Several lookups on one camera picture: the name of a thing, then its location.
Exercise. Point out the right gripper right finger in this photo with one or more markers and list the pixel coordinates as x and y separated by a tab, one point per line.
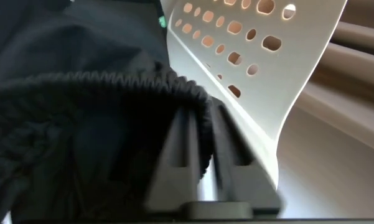
245	186

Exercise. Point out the white laundry basket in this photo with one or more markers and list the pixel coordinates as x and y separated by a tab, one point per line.
298	68

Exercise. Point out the black garment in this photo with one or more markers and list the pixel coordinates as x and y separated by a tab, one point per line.
65	124

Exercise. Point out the brown curtain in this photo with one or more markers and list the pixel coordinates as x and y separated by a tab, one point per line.
354	68

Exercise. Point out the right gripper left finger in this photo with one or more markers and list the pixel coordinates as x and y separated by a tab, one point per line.
171	186

